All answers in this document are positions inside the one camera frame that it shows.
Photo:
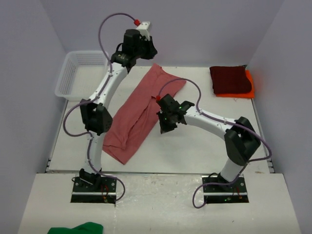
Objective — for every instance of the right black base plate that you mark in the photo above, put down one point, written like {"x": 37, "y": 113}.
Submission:
{"x": 236, "y": 193}

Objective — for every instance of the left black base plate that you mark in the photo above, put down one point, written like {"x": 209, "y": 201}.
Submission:
{"x": 94, "y": 189}

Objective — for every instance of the green cloth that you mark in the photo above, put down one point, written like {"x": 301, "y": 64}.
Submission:
{"x": 86, "y": 228}

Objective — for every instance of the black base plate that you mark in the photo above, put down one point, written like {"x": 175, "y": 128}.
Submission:
{"x": 94, "y": 189}
{"x": 236, "y": 193}

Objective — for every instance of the folded dark red shirt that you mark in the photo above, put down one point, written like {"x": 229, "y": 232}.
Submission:
{"x": 230, "y": 80}

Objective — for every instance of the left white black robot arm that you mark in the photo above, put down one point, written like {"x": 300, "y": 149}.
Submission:
{"x": 94, "y": 111}

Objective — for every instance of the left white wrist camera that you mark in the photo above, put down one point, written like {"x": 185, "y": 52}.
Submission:
{"x": 144, "y": 26}

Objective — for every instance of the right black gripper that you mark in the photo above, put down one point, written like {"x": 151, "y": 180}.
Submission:
{"x": 164, "y": 127}

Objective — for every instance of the white plastic basket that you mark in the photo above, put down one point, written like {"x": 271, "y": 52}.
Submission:
{"x": 81, "y": 74}

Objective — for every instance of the pink t shirt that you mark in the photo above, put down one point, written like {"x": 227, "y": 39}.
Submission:
{"x": 137, "y": 116}

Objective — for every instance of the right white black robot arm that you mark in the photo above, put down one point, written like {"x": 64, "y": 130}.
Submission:
{"x": 240, "y": 143}

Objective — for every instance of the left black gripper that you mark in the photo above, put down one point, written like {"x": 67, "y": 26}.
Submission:
{"x": 151, "y": 51}

